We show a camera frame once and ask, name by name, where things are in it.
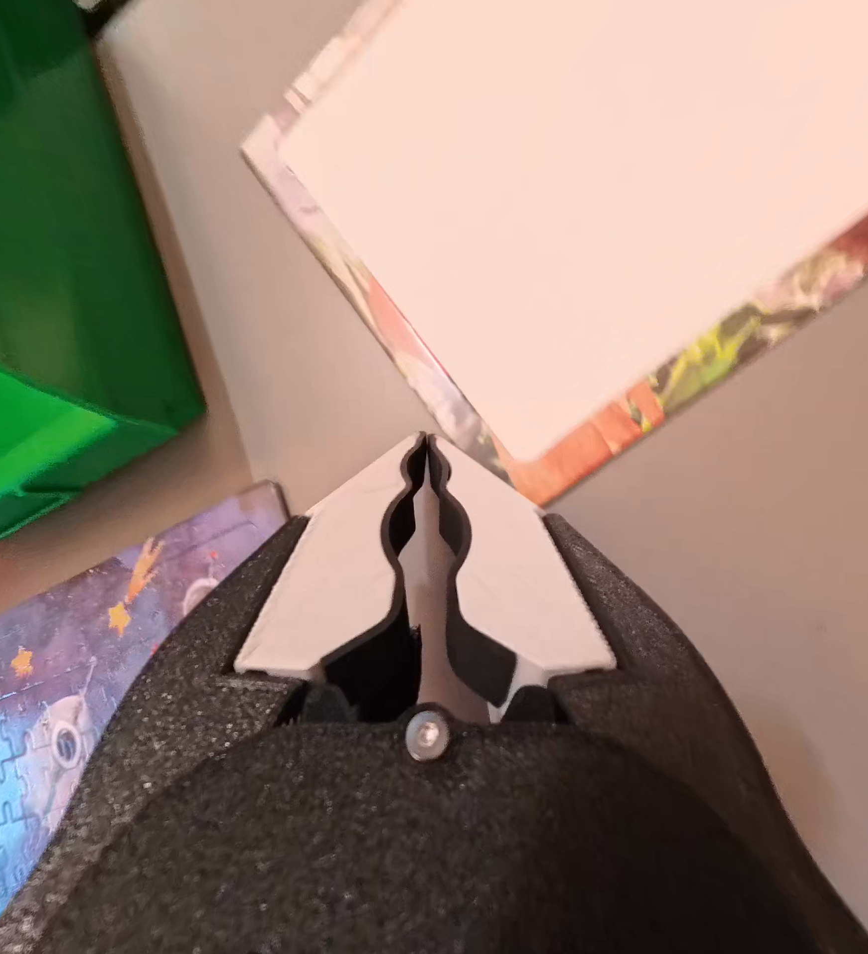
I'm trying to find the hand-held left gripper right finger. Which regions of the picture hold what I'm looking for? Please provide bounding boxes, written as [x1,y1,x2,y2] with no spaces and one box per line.
[426,432,617,707]

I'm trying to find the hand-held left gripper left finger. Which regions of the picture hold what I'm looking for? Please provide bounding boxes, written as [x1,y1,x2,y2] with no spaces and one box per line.
[234,432,431,681]

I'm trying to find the space jigsaw puzzle board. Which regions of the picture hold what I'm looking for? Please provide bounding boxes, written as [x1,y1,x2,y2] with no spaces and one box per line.
[0,480,289,954]

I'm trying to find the animal jigsaw puzzle board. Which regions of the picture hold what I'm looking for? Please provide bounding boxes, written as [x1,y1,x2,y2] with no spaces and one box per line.
[240,0,868,508]

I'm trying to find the grey desk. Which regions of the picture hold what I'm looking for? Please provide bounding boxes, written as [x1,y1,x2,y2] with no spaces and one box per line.
[0,0,868,954]

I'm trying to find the green plastic bin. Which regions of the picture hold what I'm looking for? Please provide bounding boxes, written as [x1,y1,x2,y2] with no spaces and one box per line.
[0,0,207,553]

